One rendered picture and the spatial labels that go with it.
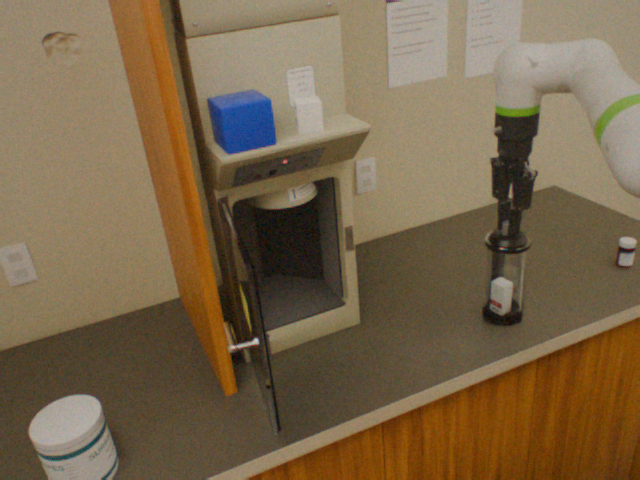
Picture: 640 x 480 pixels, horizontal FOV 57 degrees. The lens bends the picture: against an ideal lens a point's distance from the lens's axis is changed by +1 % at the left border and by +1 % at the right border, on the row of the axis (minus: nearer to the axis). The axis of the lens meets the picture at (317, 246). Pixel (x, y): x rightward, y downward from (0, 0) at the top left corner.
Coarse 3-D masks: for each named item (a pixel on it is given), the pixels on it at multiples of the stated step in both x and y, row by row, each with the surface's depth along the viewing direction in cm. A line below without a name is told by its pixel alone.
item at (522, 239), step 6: (504, 222) 142; (504, 228) 142; (492, 234) 143; (498, 234) 143; (504, 234) 142; (522, 234) 142; (492, 240) 142; (498, 240) 141; (504, 240) 140; (510, 240) 140; (516, 240) 140; (522, 240) 140; (498, 246) 141; (504, 246) 140; (510, 246) 140; (516, 246) 140
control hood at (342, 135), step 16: (288, 128) 123; (336, 128) 120; (352, 128) 119; (368, 128) 120; (208, 144) 118; (288, 144) 115; (304, 144) 116; (320, 144) 118; (336, 144) 121; (352, 144) 124; (224, 160) 110; (240, 160) 112; (256, 160) 114; (320, 160) 126; (336, 160) 129; (224, 176) 116
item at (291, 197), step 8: (304, 184) 137; (312, 184) 140; (272, 192) 134; (280, 192) 134; (288, 192) 134; (296, 192) 135; (304, 192) 136; (312, 192) 138; (248, 200) 139; (256, 200) 136; (264, 200) 135; (272, 200) 135; (280, 200) 134; (288, 200) 135; (296, 200) 135; (304, 200) 136; (264, 208) 135; (272, 208) 135; (280, 208) 135
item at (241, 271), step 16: (224, 208) 119; (240, 256) 103; (240, 272) 110; (240, 304) 130; (256, 304) 102; (256, 320) 103; (256, 336) 106; (256, 352) 114; (256, 368) 124; (272, 416) 114
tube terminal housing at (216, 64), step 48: (192, 48) 111; (240, 48) 115; (288, 48) 118; (336, 48) 123; (192, 96) 118; (336, 96) 127; (240, 192) 127; (336, 192) 140; (240, 336) 144; (288, 336) 148
